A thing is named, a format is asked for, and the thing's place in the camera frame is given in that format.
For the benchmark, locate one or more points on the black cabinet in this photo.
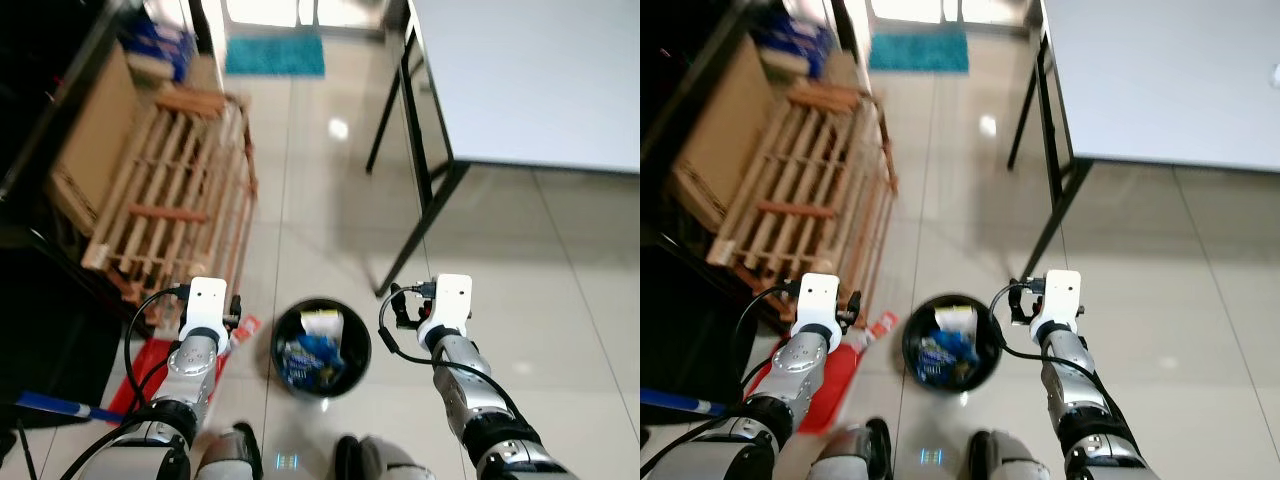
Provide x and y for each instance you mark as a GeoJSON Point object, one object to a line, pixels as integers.
{"type": "Point", "coordinates": [20, 60]}
{"type": "Point", "coordinates": [660, 60]}

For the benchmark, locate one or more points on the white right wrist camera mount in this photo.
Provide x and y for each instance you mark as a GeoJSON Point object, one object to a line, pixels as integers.
{"type": "Point", "coordinates": [452, 295]}
{"type": "Point", "coordinates": [1062, 292]}

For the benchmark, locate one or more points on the white paper scrap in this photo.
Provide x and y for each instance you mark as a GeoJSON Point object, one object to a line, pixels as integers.
{"type": "Point", "coordinates": [322, 322]}
{"type": "Point", "coordinates": [955, 318]}

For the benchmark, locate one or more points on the grey left robot leg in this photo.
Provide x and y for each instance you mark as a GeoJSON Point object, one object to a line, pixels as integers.
{"type": "Point", "coordinates": [225, 455]}
{"type": "Point", "coordinates": [845, 455]}

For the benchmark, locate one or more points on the grey right robot leg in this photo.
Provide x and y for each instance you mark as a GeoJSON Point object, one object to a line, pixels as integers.
{"type": "Point", "coordinates": [395, 460]}
{"type": "Point", "coordinates": [1020, 458]}

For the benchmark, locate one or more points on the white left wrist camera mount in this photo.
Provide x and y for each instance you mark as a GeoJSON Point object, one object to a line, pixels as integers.
{"type": "Point", "coordinates": [820, 295]}
{"type": "Point", "coordinates": [205, 300]}

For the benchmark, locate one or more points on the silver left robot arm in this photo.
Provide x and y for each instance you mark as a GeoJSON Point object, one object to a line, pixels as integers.
{"type": "Point", "coordinates": [190, 365]}
{"type": "Point", "coordinates": [805, 365]}

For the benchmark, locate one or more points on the red white small wrapper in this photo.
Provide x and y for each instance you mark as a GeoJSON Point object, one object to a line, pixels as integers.
{"type": "Point", "coordinates": [248, 328]}
{"type": "Point", "coordinates": [884, 323]}

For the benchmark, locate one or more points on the red dustpan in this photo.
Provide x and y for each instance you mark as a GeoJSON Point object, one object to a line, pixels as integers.
{"type": "Point", "coordinates": [150, 365]}
{"type": "Point", "coordinates": [848, 380]}

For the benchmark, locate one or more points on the wooden slat pallet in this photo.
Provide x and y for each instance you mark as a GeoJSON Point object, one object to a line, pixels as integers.
{"type": "Point", "coordinates": [170, 190]}
{"type": "Point", "coordinates": [800, 190]}

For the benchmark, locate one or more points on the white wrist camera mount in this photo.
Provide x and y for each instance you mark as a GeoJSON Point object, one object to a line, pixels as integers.
{"type": "Point", "coordinates": [820, 295]}
{"type": "Point", "coordinates": [1062, 292]}
{"type": "Point", "coordinates": [452, 295]}
{"type": "Point", "coordinates": [205, 300]}

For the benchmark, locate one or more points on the white table with black legs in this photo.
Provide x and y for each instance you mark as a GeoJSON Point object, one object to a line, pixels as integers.
{"type": "Point", "coordinates": [530, 80]}
{"type": "Point", "coordinates": [1170, 80]}

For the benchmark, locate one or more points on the grey robot leg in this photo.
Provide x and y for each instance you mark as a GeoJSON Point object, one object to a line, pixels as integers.
{"type": "Point", "coordinates": [845, 455]}
{"type": "Point", "coordinates": [395, 460]}
{"type": "Point", "coordinates": [1020, 458]}
{"type": "Point", "coordinates": [225, 455]}

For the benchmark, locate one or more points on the teal floor mat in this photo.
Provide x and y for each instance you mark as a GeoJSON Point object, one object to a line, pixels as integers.
{"type": "Point", "coordinates": [920, 52]}
{"type": "Point", "coordinates": [275, 57]}

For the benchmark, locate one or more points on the blue plastic wrapper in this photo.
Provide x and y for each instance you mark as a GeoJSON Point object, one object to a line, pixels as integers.
{"type": "Point", "coordinates": [320, 350]}
{"type": "Point", "coordinates": [950, 345]}

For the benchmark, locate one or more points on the blue printed package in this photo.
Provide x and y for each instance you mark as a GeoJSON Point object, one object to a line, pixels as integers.
{"type": "Point", "coordinates": [795, 40]}
{"type": "Point", "coordinates": [160, 45]}

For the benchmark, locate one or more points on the black round rubbish bin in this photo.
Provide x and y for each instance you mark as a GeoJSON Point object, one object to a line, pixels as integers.
{"type": "Point", "coordinates": [985, 345]}
{"type": "Point", "coordinates": [355, 350]}

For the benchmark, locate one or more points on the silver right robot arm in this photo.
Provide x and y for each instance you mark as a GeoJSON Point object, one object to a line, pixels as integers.
{"type": "Point", "coordinates": [1068, 365]}
{"type": "Point", "coordinates": [460, 365]}

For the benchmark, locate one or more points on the brown cardboard sheet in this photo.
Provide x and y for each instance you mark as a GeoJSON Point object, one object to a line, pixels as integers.
{"type": "Point", "coordinates": [95, 140]}
{"type": "Point", "coordinates": [725, 135]}

